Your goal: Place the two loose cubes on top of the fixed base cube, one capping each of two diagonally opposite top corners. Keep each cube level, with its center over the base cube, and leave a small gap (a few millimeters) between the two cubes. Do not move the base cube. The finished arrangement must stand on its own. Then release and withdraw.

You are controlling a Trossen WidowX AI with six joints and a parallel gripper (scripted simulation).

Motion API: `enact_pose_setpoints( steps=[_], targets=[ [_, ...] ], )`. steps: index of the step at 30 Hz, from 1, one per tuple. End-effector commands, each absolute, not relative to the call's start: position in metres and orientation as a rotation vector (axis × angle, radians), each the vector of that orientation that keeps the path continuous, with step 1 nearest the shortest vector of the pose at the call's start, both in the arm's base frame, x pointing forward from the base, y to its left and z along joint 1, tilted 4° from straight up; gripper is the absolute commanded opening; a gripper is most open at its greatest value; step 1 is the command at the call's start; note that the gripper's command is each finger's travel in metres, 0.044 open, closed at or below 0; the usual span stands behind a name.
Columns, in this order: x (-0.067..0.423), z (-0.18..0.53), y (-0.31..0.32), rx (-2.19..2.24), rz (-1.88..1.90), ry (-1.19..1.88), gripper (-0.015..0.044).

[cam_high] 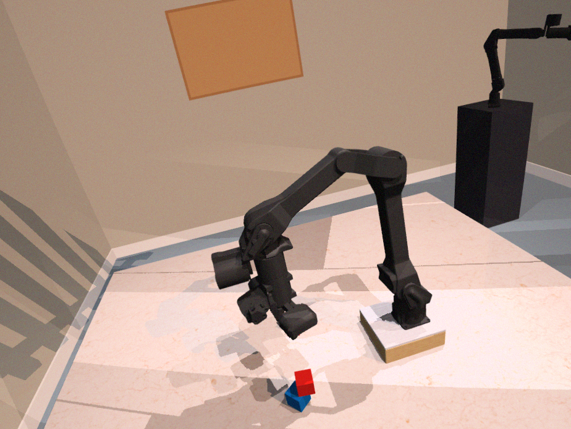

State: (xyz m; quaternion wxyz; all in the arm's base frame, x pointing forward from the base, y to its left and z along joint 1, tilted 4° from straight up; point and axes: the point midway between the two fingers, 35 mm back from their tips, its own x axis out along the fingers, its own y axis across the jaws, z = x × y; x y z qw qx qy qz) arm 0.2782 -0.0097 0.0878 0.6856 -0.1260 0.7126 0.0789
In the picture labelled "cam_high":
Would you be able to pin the blue cube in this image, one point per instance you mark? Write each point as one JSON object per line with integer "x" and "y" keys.
{"x": 294, "y": 400}

